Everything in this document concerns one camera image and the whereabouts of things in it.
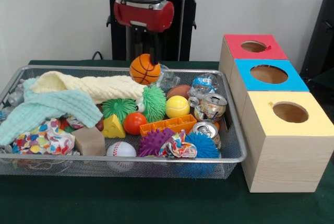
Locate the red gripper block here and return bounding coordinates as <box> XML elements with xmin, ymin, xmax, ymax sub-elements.
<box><xmin>113</xmin><ymin>0</ymin><xmax>175</xmax><ymax>65</ymax></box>

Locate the orange toy basketball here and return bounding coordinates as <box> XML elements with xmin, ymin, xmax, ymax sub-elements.
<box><xmin>129</xmin><ymin>53</ymin><xmax>162</xmax><ymax>86</ymax></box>

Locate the cream waffle cloth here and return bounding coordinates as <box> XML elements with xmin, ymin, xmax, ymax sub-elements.
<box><xmin>30</xmin><ymin>71</ymin><xmax>147</xmax><ymax>104</ymax></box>

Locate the colourful print cloth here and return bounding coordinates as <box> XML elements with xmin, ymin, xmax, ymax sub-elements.
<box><xmin>159</xmin><ymin>129</ymin><xmax>198</xmax><ymax>158</ymax></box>

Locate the mint green waffle cloth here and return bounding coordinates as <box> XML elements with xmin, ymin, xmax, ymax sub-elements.
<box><xmin>0</xmin><ymin>77</ymin><xmax>104</xmax><ymax>146</ymax></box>

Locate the silver mesh bin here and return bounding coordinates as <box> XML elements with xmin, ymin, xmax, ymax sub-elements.
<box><xmin>0</xmin><ymin>64</ymin><xmax>248</xmax><ymax>179</ymax></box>

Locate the wooden three-hole box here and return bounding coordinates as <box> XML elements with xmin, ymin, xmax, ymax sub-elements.
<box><xmin>218</xmin><ymin>34</ymin><xmax>334</xmax><ymax>193</ymax></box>

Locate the green fuzzy toy with eyes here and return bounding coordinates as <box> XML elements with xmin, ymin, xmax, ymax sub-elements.
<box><xmin>101</xmin><ymin>86</ymin><xmax>168</xmax><ymax>123</ymax></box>

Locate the yellow ball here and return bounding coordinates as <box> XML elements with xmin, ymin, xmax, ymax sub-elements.
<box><xmin>165</xmin><ymin>95</ymin><xmax>190</xmax><ymax>119</ymax></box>

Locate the red ball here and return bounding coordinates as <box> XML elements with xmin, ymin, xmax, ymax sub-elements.
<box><xmin>123</xmin><ymin>112</ymin><xmax>148</xmax><ymax>135</ymax></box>

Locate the orange toy brick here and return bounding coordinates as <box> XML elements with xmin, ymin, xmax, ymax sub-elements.
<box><xmin>139</xmin><ymin>114</ymin><xmax>198</xmax><ymax>137</ymax></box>

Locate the purple spiky ball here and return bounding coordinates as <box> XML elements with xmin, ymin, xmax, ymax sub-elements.
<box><xmin>138</xmin><ymin>127</ymin><xmax>175</xmax><ymax>158</ymax></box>

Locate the white toy baseball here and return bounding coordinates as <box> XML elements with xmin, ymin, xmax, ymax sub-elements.
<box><xmin>106</xmin><ymin>142</ymin><xmax>137</xmax><ymax>172</ymax></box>

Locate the blue fuzzy ball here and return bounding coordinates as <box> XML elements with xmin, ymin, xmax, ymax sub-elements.
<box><xmin>185</xmin><ymin>132</ymin><xmax>220</xmax><ymax>175</ymax></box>

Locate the dark green tablecloth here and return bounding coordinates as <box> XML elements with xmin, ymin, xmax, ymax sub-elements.
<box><xmin>312</xmin><ymin>71</ymin><xmax>334</xmax><ymax>97</ymax></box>
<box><xmin>0</xmin><ymin>59</ymin><xmax>334</xmax><ymax>224</ymax></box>

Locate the black chair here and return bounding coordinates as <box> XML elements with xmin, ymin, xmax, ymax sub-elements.
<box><xmin>300</xmin><ymin>0</ymin><xmax>334</xmax><ymax>78</ymax></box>

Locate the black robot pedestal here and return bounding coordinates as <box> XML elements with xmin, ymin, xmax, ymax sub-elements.
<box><xmin>101</xmin><ymin>0</ymin><xmax>209</xmax><ymax>62</ymax></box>

